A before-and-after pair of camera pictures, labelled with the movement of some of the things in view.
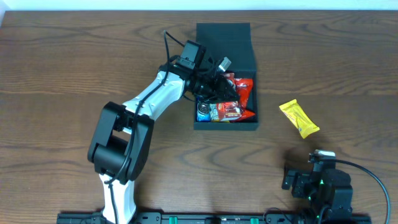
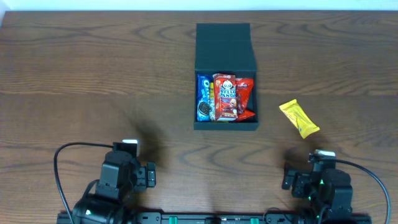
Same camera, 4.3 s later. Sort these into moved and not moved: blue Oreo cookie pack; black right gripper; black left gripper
Moved: black left gripper
Not moved: blue Oreo cookie pack; black right gripper
